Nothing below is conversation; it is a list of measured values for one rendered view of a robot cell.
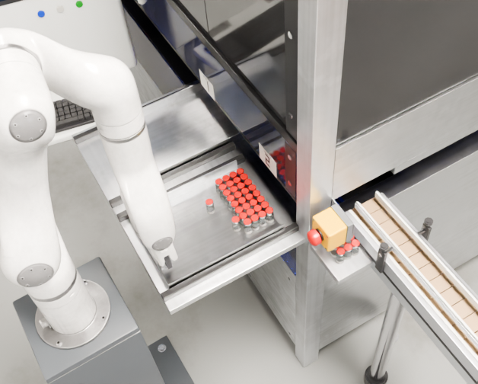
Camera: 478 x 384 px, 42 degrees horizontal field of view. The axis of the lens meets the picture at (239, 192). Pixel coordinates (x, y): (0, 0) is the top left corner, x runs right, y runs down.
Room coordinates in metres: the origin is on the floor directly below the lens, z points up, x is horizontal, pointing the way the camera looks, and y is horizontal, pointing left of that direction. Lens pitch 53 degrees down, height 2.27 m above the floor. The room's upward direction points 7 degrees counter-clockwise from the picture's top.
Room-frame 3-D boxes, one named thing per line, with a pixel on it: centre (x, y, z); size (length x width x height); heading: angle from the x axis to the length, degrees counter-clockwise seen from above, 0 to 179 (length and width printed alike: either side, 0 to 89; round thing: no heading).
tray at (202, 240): (0.95, 0.10, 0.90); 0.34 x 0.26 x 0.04; 114
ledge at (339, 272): (0.83, -0.26, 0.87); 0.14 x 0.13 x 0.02; 115
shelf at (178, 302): (1.13, 0.13, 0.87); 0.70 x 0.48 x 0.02; 25
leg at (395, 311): (0.76, -0.40, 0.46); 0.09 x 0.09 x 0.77; 25
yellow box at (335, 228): (0.82, -0.21, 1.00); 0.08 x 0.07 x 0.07; 115
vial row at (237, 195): (1.00, 0.00, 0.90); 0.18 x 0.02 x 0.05; 24
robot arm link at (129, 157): (0.80, 0.20, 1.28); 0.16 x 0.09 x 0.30; 19
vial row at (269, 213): (1.02, -0.04, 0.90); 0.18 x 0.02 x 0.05; 24
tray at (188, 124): (1.31, 0.14, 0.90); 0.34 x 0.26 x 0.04; 115
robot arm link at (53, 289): (0.77, 0.46, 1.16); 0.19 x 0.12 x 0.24; 19
